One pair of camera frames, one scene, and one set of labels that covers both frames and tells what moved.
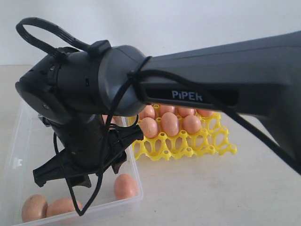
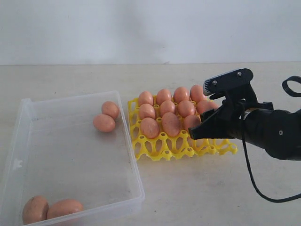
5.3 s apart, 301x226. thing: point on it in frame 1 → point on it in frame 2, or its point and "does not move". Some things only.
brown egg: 192,124 does not move
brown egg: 148,111 does not move
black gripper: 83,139 → 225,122
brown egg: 150,127 does not move
